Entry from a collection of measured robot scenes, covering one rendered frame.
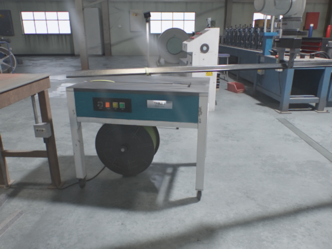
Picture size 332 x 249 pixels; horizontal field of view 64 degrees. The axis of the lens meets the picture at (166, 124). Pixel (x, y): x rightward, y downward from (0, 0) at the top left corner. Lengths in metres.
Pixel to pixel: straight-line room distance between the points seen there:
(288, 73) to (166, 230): 2.93
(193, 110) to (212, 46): 2.21
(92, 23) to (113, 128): 11.34
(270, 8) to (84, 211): 1.53
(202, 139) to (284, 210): 0.69
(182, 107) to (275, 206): 0.88
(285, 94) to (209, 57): 1.17
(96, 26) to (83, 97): 11.38
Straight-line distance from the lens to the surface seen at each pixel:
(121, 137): 1.95
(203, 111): 1.61
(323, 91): 4.33
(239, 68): 1.41
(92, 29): 13.13
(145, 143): 1.92
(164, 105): 1.63
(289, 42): 1.54
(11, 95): 1.61
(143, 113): 1.67
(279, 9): 1.45
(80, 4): 8.34
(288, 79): 4.02
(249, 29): 6.44
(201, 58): 3.72
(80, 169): 1.99
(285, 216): 1.88
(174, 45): 8.76
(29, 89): 1.76
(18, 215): 1.93
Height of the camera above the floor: 1.06
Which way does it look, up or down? 19 degrees down
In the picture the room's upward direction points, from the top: straight up
